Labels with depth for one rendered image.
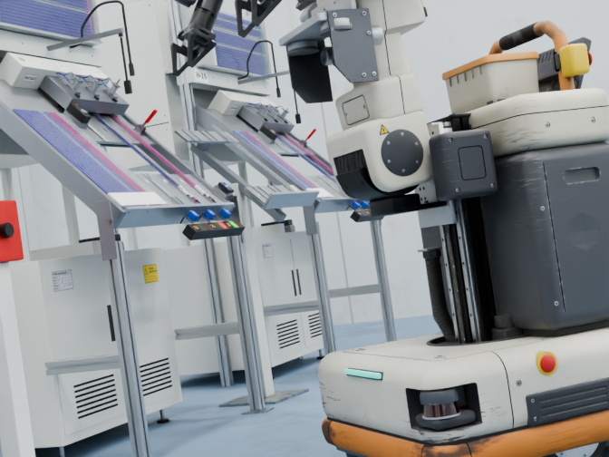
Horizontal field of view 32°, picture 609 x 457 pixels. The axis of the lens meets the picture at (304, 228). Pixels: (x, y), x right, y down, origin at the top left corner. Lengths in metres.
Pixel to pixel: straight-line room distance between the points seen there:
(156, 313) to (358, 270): 3.31
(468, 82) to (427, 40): 4.23
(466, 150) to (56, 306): 1.49
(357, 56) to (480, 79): 0.35
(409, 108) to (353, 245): 4.57
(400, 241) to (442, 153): 4.52
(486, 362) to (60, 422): 1.51
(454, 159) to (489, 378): 0.47
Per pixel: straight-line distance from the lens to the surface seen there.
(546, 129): 2.35
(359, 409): 2.46
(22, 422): 2.88
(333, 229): 6.95
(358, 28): 2.33
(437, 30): 6.79
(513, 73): 2.52
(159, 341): 3.75
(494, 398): 2.20
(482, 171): 2.33
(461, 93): 2.60
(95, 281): 3.47
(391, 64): 2.42
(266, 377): 4.01
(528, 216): 2.33
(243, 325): 3.71
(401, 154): 2.34
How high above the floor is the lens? 0.56
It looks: 1 degrees up
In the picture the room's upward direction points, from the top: 8 degrees counter-clockwise
